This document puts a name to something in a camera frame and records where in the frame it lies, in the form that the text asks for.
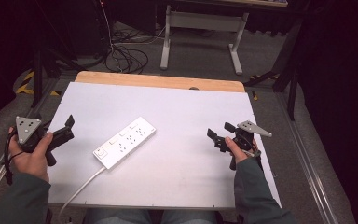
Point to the white table cover board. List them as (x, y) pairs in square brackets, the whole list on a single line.
[(180, 174)]

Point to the person's legs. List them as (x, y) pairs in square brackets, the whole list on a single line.
[(149, 216)]

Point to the person's right hand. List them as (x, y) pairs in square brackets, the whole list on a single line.
[(240, 154)]

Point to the metal floor rail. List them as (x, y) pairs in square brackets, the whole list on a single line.
[(310, 168), (0, 174)]

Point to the grey metal table frame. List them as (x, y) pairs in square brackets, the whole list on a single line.
[(202, 21)]

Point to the wooden desk top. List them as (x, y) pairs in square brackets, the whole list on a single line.
[(258, 2)]

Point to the white power strip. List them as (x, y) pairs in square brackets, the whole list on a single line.
[(125, 142)]

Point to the person's left hand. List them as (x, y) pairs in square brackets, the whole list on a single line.
[(29, 161)]

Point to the yellow black floor tape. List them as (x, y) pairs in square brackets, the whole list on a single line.
[(26, 85)]

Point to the black tripod stand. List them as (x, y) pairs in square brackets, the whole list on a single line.
[(38, 71)]

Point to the black metal stand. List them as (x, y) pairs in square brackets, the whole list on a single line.
[(292, 81)]

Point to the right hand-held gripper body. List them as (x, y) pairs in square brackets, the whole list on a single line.
[(245, 137)]

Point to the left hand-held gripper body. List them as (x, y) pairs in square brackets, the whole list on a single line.
[(28, 128)]

